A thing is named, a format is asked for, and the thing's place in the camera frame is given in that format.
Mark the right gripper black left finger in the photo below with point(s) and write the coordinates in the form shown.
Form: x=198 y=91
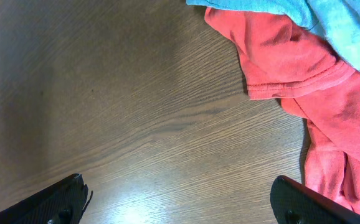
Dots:
x=64 y=202

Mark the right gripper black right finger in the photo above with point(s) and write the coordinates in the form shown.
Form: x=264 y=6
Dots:
x=293 y=203

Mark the red mesh shirt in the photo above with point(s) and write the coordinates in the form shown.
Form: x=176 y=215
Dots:
x=283 y=60

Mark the light grey-blue shirt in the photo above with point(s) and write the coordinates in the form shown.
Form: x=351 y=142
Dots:
x=337 y=21

